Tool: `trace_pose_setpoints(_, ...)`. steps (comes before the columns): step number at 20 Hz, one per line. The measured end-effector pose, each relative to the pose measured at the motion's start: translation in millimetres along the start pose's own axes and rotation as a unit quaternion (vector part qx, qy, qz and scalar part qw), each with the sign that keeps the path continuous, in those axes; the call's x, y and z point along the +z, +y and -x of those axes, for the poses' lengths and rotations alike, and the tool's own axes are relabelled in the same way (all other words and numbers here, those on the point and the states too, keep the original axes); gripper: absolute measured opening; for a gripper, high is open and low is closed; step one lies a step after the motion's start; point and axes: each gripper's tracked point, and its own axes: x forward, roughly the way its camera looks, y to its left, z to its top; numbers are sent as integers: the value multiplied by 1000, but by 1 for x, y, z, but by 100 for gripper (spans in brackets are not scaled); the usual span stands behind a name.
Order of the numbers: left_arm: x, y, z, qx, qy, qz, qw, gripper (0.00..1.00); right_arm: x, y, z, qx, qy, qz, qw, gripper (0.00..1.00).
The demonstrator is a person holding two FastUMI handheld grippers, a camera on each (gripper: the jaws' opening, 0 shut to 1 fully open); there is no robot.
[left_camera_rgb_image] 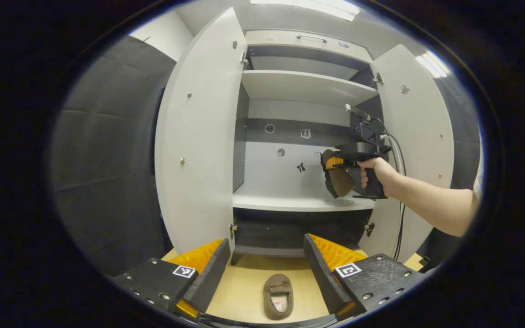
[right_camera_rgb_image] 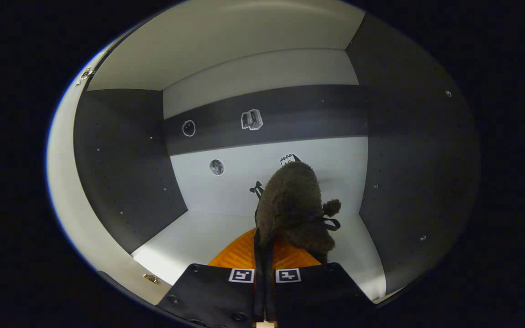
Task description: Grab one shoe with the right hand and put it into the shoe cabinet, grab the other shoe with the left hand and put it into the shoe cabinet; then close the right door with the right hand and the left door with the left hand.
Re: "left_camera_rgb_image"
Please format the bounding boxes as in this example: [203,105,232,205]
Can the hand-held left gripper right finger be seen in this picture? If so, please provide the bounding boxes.
[304,234,427,319]

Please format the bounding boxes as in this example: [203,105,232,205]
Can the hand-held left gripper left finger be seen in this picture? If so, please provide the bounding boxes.
[112,238,232,319]

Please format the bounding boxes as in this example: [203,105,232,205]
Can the brown fuzzy shoe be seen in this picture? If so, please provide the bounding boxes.
[321,149,356,199]
[263,273,294,321]

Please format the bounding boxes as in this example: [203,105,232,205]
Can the white shoe cabinet door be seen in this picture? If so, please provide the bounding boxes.
[358,44,455,264]
[154,7,248,256]

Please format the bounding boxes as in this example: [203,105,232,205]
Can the white shoe cabinet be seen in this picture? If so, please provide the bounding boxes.
[231,30,384,266]

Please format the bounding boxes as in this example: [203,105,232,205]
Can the white cabinet drawer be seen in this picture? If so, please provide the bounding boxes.
[244,30,373,63]

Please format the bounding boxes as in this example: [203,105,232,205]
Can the black backdrop cloth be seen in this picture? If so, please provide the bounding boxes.
[51,36,176,276]
[420,75,482,272]

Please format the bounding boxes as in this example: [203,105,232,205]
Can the white shirt sleeve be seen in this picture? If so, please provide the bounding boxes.
[474,159,484,201]

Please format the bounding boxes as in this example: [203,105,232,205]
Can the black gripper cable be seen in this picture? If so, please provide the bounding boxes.
[379,118,407,261]

